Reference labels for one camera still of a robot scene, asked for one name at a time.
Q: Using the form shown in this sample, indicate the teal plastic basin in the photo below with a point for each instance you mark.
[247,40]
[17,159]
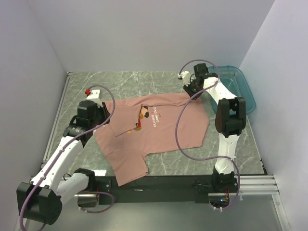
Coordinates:
[234,80]

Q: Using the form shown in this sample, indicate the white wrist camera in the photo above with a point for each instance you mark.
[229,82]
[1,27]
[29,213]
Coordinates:
[185,76]
[95,96]

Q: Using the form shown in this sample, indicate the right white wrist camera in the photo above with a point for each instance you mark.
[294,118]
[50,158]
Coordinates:
[185,76]

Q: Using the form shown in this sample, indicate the pink printed t shirt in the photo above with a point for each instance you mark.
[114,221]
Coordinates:
[149,125]

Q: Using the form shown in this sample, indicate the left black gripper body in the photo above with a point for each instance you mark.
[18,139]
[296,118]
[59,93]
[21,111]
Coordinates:
[101,116]

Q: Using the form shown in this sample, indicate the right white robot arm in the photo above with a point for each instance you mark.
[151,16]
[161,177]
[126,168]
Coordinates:
[230,120]

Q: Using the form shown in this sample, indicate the black base beam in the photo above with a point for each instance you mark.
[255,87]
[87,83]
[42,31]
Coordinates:
[150,189]

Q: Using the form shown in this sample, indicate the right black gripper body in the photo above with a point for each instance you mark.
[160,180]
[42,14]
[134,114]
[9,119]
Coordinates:
[192,89]

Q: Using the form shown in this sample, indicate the aluminium frame rail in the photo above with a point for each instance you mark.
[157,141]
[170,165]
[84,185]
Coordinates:
[248,184]

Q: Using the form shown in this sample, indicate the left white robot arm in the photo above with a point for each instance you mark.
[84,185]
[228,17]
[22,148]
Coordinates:
[43,198]

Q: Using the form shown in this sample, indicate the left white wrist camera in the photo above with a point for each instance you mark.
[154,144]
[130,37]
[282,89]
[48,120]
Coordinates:
[95,96]

